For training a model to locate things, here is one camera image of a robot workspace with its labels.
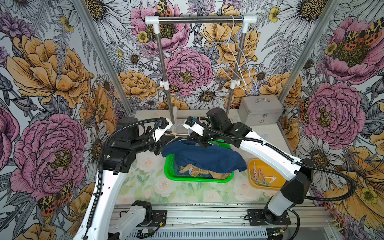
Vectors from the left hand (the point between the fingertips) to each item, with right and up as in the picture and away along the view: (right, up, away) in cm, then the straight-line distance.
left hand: (170, 138), depth 65 cm
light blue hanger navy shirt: (+8, +2, +2) cm, 8 cm away
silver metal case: (+55, +16, +41) cm, 71 cm away
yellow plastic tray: (+48, -24, +23) cm, 58 cm away
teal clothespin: (+49, -27, +20) cm, 59 cm away
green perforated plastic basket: (-4, -20, +21) cm, 29 cm away
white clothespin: (+44, -24, +21) cm, 55 cm away
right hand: (+8, -1, +7) cm, 11 cm away
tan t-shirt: (+11, -19, +15) cm, 26 cm away
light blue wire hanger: (+56, +31, +48) cm, 80 cm away
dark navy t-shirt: (+21, -10, +8) cm, 25 cm away
